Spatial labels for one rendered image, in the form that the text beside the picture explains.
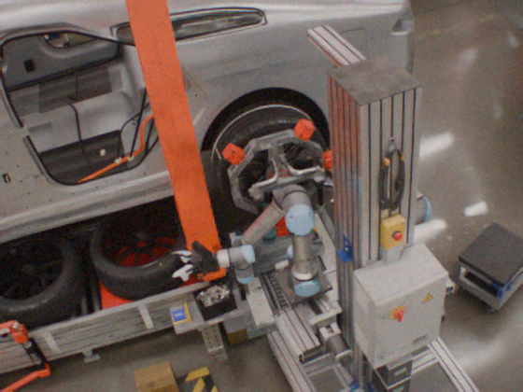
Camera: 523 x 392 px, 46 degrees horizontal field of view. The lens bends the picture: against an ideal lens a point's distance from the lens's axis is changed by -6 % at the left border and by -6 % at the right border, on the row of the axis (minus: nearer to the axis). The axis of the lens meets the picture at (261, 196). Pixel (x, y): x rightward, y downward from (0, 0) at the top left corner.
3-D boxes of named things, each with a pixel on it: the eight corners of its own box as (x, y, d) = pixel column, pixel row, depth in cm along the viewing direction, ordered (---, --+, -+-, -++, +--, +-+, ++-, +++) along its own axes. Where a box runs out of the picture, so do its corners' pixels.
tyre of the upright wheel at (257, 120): (301, 188, 420) (325, 100, 380) (313, 211, 403) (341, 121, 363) (202, 190, 397) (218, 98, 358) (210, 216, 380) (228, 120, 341)
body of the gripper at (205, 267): (193, 278, 276) (220, 273, 276) (189, 263, 271) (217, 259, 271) (192, 267, 282) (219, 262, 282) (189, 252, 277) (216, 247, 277)
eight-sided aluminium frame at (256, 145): (322, 193, 393) (318, 120, 356) (326, 200, 388) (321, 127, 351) (236, 218, 385) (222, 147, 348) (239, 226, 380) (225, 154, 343)
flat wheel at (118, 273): (169, 211, 442) (162, 185, 426) (218, 268, 399) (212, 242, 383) (84, 255, 419) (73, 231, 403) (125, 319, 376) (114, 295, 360)
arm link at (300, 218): (316, 273, 303) (308, 187, 266) (322, 298, 292) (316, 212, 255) (290, 278, 302) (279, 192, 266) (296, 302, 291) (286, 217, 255)
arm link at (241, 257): (256, 266, 277) (253, 253, 271) (231, 271, 276) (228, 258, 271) (253, 253, 283) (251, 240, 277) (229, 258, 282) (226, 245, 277)
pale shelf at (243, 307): (243, 289, 365) (242, 287, 363) (251, 312, 352) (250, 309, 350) (170, 311, 359) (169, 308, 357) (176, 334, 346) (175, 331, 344)
